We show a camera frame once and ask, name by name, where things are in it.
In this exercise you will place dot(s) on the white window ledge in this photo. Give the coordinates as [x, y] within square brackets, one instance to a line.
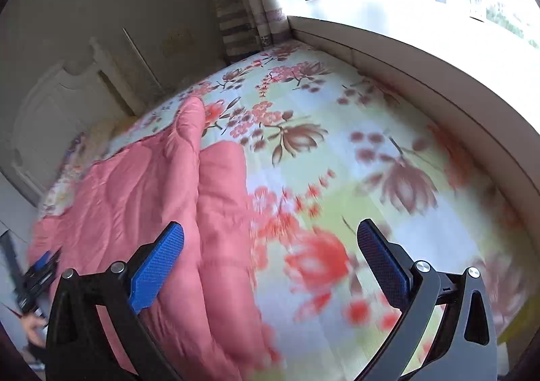
[422, 47]

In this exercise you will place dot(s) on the pink quilted comforter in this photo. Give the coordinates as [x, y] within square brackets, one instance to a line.
[147, 187]

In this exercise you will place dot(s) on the white headboard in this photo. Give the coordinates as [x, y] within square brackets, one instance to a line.
[55, 123]

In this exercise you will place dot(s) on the floral bed sheet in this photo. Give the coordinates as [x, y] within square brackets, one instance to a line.
[337, 153]

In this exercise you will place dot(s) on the beige curtain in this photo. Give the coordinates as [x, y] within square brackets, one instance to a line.
[240, 18]

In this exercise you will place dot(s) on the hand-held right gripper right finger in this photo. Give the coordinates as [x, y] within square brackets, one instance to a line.
[386, 267]

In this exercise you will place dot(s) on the patterned red blue pillow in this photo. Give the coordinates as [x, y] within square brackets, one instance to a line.
[76, 150]

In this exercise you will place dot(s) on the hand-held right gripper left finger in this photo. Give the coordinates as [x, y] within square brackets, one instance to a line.
[156, 271]

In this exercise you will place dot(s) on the person's left hand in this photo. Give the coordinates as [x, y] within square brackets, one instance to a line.
[34, 328]

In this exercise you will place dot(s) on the cream floral pillow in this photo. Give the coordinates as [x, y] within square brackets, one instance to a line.
[107, 130]

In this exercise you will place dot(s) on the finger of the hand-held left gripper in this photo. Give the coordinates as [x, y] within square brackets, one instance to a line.
[43, 259]

